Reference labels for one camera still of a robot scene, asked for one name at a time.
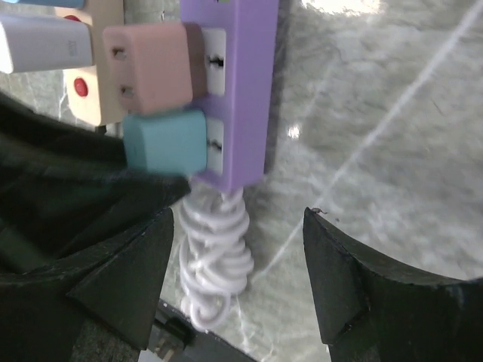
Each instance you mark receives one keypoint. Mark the black base bar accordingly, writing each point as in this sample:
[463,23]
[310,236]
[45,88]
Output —
[173,338]

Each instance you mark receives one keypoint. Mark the beige power strip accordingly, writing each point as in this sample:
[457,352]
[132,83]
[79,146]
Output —
[91,94]

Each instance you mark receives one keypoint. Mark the teal plug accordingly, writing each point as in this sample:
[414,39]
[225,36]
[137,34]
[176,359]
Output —
[173,143]

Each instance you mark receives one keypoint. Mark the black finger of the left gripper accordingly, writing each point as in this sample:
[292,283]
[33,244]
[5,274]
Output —
[64,188]

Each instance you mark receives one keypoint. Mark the white plug adapter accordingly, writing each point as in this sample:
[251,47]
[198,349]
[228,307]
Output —
[43,43]

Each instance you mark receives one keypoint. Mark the pink brown plug adapter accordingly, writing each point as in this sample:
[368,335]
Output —
[156,66]

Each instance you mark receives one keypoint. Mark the purple power strip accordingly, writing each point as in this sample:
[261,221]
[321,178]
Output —
[240,50]

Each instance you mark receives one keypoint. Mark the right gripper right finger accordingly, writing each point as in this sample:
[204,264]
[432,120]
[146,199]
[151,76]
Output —
[371,307]

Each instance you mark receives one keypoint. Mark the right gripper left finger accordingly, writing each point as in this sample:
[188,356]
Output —
[95,305]

